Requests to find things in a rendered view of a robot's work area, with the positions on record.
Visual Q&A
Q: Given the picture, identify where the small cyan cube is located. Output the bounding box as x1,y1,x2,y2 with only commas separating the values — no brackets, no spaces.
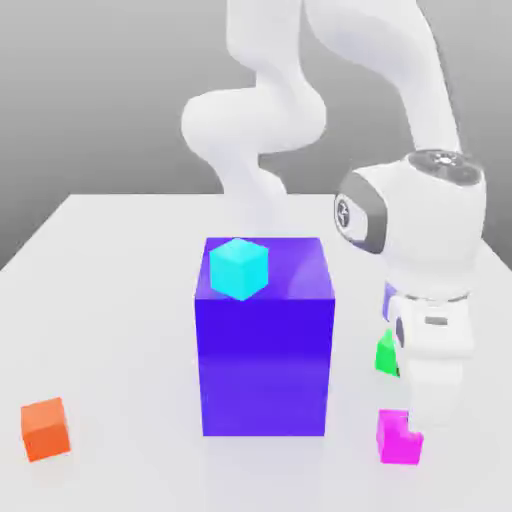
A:
208,236,270,302

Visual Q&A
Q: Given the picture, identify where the small green cube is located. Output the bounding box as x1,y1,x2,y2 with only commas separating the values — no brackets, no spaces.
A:
374,328,402,378

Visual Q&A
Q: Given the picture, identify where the large blue box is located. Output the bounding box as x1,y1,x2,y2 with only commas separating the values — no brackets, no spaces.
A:
194,236,336,438

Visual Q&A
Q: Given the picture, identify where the small orange cube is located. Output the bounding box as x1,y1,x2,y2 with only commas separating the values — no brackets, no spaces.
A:
20,396,72,464

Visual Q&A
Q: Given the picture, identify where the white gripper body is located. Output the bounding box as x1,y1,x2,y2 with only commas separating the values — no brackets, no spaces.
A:
401,300,476,403

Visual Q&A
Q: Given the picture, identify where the small magenta cube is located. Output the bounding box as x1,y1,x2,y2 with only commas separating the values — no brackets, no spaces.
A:
377,408,425,466

